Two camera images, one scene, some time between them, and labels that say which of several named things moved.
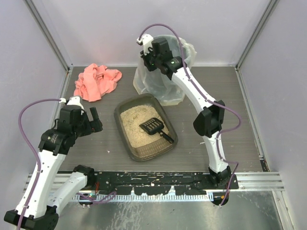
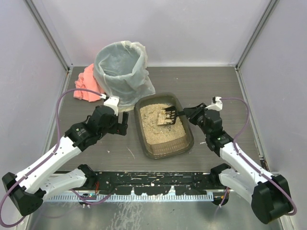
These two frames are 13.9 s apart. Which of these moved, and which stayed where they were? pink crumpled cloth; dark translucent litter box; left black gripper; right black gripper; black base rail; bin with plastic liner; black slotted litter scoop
Moved: left black gripper; bin with plastic liner; dark translucent litter box; right black gripper; black slotted litter scoop
Stayed: pink crumpled cloth; black base rail
